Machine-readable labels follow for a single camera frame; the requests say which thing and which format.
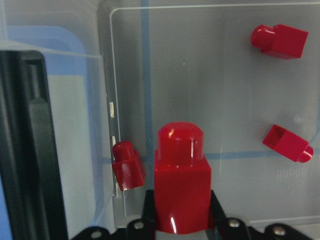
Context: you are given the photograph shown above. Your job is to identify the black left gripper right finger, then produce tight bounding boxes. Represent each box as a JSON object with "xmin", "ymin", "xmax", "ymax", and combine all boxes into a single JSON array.
[{"xmin": 208, "ymin": 190, "xmax": 226, "ymax": 228}]

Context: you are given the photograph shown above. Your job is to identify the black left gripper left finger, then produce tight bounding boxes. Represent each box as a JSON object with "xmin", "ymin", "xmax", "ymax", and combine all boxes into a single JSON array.
[{"xmin": 141, "ymin": 189, "xmax": 156, "ymax": 225}]

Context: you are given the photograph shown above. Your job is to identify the red block with stud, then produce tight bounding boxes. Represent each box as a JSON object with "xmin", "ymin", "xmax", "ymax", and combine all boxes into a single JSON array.
[{"xmin": 153, "ymin": 122, "xmax": 212, "ymax": 235}]

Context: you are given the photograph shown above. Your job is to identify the red block lower in box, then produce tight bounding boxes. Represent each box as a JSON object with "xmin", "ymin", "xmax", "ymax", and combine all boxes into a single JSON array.
[{"xmin": 262, "ymin": 124, "xmax": 314, "ymax": 163}]

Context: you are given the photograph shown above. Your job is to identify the red block in box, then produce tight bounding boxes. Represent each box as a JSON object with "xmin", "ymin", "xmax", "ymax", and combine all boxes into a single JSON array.
[
  {"xmin": 262, "ymin": 124, "xmax": 314, "ymax": 163},
  {"xmin": 250, "ymin": 24, "xmax": 309, "ymax": 60}
]

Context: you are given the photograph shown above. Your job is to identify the clear plastic storage box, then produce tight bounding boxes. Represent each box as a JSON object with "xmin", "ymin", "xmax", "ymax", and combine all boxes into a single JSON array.
[{"xmin": 0, "ymin": 0, "xmax": 320, "ymax": 240}]

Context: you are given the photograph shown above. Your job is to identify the red block upper in box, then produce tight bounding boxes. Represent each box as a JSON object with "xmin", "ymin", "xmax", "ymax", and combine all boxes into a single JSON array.
[{"xmin": 250, "ymin": 24, "xmax": 309, "ymax": 60}]

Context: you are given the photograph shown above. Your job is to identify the blue plastic tray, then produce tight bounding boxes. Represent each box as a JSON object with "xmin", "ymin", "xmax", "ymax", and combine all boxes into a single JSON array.
[{"xmin": 0, "ymin": 25, "xmax": 104, "ymax": 240}]

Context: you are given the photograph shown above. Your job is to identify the red block near box wall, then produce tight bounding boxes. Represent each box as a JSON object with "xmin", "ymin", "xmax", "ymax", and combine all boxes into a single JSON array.
[{"xmin": 112, "ymin": 141, "xmax": 146, "ymax": 192}]

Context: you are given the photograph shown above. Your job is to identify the black box latch handle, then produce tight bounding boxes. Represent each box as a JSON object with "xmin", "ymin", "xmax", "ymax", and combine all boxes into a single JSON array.
[{"xmin": 0, "ymin": 50, "xmax": 68, "ymax": 240}]

